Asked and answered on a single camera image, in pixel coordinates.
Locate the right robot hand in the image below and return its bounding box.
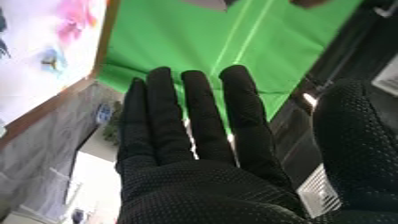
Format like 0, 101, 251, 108
114, 64, 398, 224

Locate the blue and white vase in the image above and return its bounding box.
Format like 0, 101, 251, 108
94, 103, 115, 124

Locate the white sheet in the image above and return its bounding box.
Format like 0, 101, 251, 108
0, 0, 110, 130

